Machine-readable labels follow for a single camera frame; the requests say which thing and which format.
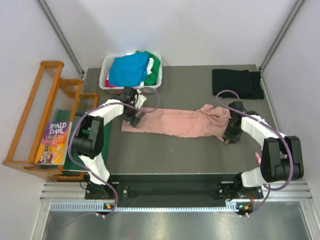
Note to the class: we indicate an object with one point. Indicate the pink t shirt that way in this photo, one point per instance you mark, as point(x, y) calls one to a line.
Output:
point(208, 121)

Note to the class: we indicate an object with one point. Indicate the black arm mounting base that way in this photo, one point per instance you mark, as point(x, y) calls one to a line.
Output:
point(211, 186)

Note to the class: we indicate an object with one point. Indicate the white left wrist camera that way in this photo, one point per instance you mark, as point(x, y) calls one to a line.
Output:
point(140, 99)

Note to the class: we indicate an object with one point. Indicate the Roald Dahl book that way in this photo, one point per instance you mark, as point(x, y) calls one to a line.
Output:
point(54, 144)

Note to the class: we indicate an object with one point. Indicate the green book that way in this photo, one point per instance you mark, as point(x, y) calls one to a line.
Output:
point(63, 115)

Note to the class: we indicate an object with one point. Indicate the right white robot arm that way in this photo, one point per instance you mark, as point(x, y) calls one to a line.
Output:
point(281, 158)

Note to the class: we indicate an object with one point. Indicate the blue t shirt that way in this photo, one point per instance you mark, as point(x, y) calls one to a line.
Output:
point(126, 71)

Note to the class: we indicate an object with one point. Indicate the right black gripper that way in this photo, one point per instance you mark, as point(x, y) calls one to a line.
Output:
point(233, 138)

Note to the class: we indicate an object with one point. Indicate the white plastic laundry basket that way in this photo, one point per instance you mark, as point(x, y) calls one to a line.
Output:
point(106, 65)

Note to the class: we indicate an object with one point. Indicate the red t shirt in basket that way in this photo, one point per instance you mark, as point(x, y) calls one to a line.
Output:
point(107, 84)

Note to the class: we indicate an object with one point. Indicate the pink small object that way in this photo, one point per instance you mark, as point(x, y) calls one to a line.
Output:
point(258, 158)

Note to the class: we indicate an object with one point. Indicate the folded black t shirt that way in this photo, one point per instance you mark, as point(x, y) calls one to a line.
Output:
point(247, 84)

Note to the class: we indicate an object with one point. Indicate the green t shirt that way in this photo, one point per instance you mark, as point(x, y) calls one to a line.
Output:
point(156, 65)

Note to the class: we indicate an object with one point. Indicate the wooden rack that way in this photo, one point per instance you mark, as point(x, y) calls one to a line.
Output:
point(50, 96)

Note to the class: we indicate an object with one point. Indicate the grey slotted cable duct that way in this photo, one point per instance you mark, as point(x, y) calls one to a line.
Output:
point(103, 207)

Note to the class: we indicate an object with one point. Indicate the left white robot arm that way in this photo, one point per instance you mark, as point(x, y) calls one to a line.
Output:
point(89, 132)

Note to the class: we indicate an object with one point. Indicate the white t shirt in basket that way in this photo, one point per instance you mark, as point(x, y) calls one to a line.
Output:
point(148, 76)

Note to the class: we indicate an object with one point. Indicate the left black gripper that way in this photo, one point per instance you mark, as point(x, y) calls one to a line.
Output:
point(132, 117)

